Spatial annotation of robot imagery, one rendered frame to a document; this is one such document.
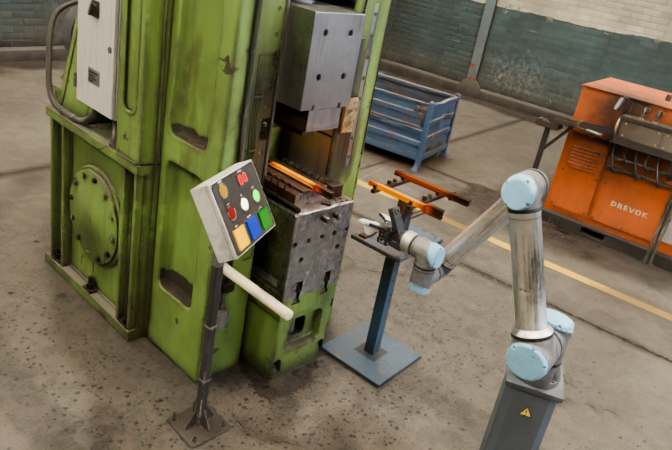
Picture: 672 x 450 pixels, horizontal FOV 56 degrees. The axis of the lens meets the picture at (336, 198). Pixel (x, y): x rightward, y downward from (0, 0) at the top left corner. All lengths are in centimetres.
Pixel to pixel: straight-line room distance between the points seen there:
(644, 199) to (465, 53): 551
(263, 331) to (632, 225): 367
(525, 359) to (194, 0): 190
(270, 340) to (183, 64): 133
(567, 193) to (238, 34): 407
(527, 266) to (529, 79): 809
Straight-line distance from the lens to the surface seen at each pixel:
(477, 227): 249
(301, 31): 258
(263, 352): 318
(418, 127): 638
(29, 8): 859
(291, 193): 278
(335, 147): 307
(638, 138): 559
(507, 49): 1038
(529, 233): 226
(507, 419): 273
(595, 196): 592
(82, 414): 305
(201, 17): 275
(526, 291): 232
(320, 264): 301
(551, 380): 267
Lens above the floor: 205
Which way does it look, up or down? 22 degrees down
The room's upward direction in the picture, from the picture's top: 11 degrees clockwise
